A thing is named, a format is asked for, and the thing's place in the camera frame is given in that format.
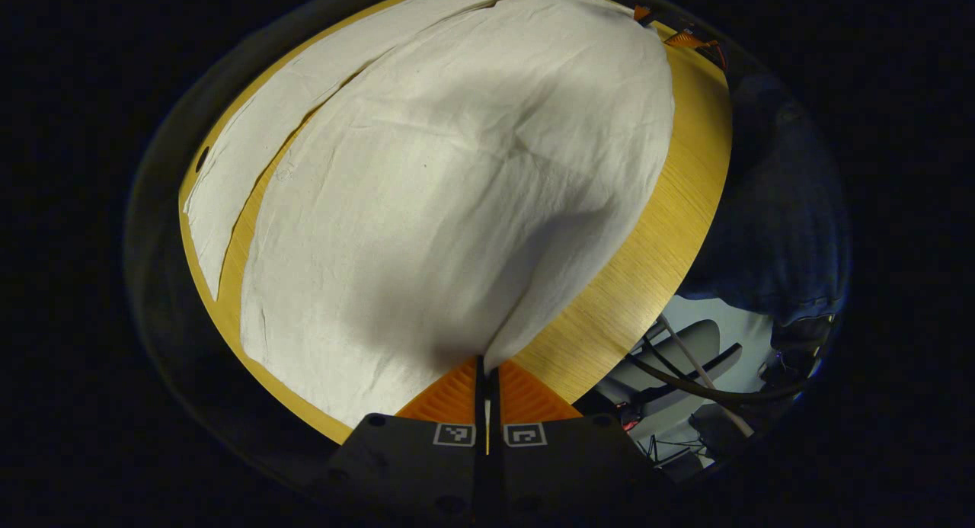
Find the cream white jeans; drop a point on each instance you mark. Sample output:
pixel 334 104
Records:
pixel 457 208

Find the person's dark blue clothing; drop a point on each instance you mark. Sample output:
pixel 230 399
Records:
pixel 769 208

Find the grey chair base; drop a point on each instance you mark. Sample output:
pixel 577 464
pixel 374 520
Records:
pixel 670 353

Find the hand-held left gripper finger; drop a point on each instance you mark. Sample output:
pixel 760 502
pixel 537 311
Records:
pixel 480 406
pixel 495 406

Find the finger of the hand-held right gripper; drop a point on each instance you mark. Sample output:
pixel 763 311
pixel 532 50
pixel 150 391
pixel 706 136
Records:
pixel 688 40
pixel 642 12

